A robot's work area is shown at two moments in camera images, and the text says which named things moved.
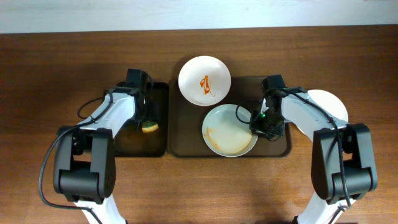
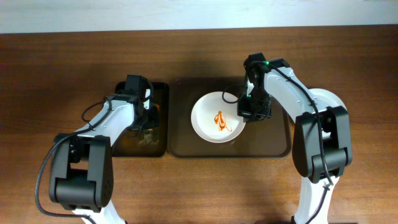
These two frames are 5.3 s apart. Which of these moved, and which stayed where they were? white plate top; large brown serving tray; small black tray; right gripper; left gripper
Moved: right gripper; white plate top; left gripper
Stayed: large brown serving tray; small black tray
